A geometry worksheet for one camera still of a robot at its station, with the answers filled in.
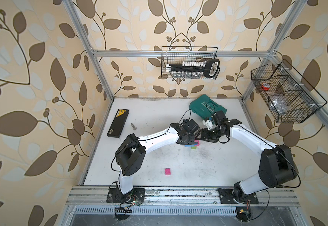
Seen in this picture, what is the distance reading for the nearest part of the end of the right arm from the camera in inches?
25.2

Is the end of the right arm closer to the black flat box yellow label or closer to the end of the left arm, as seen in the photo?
the end of the left arm

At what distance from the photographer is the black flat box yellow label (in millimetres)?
1000

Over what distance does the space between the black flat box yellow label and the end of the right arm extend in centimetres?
56

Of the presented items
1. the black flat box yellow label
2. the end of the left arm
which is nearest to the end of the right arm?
the end of the left arm
